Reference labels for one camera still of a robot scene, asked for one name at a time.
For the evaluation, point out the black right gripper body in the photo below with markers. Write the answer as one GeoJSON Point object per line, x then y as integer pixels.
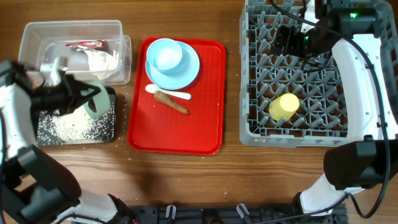
{"type": "Point", "coordinates": [297, 45]}

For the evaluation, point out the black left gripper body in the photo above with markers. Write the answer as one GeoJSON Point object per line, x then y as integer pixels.
{"type": "Point", "coordinates": [65, 96]}

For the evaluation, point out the green bowl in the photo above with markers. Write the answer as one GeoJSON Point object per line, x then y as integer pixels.
{"type": "Point", "coordinates": [100, 104]}

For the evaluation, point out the white rice pile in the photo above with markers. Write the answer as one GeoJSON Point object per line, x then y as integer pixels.
{"type": "Point", "coordinates": [74, 127]}

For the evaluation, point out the white napkin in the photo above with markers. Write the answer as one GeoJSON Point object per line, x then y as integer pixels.
{"type": "Point", "coordinates": [102, 64]}

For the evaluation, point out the red snack wrapper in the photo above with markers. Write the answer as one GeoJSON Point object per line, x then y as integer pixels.
{"type": "Point", "coordinates": [93, 44]}

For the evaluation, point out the yellow plastic cup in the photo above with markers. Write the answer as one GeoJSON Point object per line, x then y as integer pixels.
{"type": "Point", "coordinates": [284, 106]}

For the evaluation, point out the light blue rice bowl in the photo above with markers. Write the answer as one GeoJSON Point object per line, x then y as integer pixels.
{"type": "Point", "coordinates": [164, 54]}

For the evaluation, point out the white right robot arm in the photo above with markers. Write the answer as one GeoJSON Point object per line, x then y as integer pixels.
{"type": "Point", "coordinates": [355, 34]}

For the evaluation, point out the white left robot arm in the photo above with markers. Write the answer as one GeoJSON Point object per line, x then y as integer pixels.
{"type": "Point", "coordinates": [35, 188]}

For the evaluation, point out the black waste tray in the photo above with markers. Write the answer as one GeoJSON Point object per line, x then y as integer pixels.
{"type": "Point", "coordinates": [77, 130]}

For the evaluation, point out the clear plastic waste bin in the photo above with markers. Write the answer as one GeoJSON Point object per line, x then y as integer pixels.
{"type": "Point", "coordinates": [43, 42]}

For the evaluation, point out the grey plastic dishwasher rack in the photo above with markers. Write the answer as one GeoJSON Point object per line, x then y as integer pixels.
{"type": "Point", "coordinates": [322, 118]}

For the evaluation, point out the white plastic spoon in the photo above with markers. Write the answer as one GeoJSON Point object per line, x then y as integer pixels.
{"type": "Point", "coordinates": [152, 88]}

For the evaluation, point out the brown carrot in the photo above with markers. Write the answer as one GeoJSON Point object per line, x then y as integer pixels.
{"type": "Point", "coordinates": [166, 100]}

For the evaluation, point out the red plastic tray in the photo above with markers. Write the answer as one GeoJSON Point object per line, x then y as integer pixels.
{"type": "Point", "coordinates": [156, 127]}

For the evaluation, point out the light blue plate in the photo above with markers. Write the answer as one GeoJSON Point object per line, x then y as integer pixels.
{"type": "Point", "coordinates": [181, 76]}

